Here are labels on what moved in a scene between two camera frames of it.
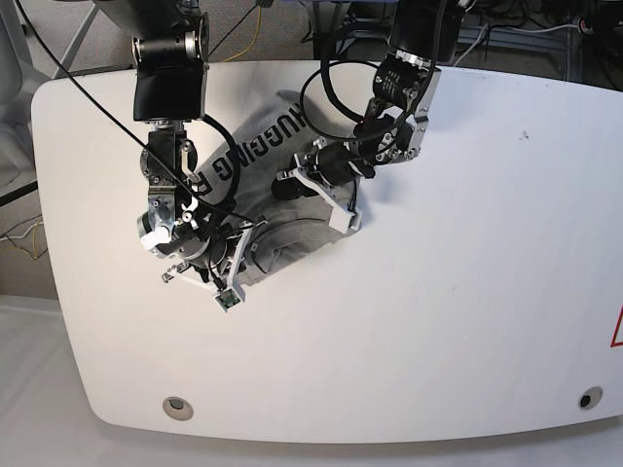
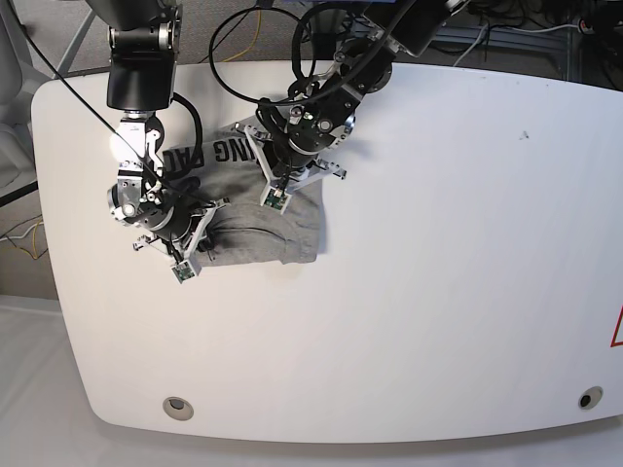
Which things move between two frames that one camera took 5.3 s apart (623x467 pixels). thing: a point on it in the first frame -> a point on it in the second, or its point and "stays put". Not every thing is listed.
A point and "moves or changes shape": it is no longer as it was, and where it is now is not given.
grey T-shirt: x=237 y=180 moves or changes shape
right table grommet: x=591 y=397 stays put
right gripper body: x=344 y=199 -> x=277 y=189
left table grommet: x=177 y=408 stays put
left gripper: x=227 y=292 -> x=187 y=265
